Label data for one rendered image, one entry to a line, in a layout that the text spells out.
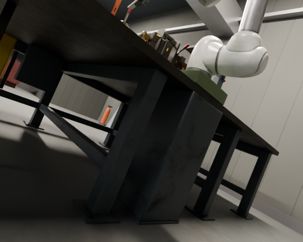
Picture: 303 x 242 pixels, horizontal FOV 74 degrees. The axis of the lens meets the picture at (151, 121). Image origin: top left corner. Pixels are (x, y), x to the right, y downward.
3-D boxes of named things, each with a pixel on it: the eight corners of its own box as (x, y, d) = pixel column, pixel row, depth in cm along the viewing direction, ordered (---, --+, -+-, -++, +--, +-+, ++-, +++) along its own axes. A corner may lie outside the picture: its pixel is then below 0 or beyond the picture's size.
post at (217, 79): (202, 118, 191) (220, 76, 193) (208, 120, 185) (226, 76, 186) (197, 115, 187) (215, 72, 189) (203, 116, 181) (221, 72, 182)
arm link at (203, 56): (191, 78, 126) (203, 46, 127) (219, 82, 116) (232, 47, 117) (180, 65, 113) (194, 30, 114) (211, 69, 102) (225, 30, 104)
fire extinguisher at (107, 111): (107, 127, 522) (115, 108, 524) (99, 124, 506) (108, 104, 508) (103, 125, 540) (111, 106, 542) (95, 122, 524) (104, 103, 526)
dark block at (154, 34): (135, 83, 161) (156, 36, 163) (139, 84, 155) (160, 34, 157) (130, 80, 158) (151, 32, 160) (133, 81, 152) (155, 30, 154)
